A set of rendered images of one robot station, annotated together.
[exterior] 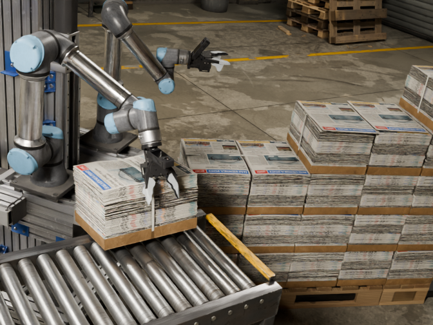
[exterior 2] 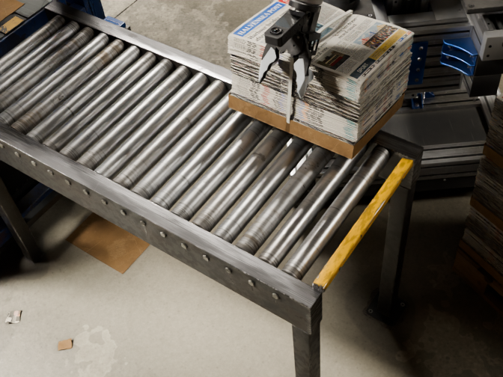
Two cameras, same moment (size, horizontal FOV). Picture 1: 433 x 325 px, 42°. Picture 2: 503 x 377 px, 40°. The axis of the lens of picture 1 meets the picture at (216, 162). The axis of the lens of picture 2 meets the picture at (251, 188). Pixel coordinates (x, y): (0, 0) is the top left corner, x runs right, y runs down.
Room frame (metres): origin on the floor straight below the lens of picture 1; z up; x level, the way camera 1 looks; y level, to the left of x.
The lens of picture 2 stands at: (1.32, -0.98, 2.09)
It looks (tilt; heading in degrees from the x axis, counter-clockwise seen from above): 50 degrees down; 77
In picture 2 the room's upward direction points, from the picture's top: 7 degrees counter-clockwise
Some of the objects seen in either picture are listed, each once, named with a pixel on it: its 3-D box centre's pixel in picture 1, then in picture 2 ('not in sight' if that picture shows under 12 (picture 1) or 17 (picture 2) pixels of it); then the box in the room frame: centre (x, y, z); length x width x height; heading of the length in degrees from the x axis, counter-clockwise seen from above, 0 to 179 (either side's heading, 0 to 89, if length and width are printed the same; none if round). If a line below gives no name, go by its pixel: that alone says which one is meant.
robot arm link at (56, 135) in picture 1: (47, 143); not in sight; (2.05, 0.69, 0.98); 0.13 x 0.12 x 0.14; 167
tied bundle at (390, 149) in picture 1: (382, 138); not in sight; (2.71, -0.82, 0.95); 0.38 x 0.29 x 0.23; 14
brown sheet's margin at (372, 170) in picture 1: (377, 153); not in sight; (2.71, -0.82, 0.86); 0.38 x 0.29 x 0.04; 14
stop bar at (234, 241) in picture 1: (238, 244); (367, 220); (1.79, -0.13, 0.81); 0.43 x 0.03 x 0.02; 36
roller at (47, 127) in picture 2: not in sight; (87, 94); (1.25, 0.63, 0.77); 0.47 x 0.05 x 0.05; 36
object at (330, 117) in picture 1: (336, 116); not in sight; (2.62, -0.54, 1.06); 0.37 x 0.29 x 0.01; 15
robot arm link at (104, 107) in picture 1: (109, 104); not in sight; (2.54, 0.55, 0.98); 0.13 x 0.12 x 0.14; 10
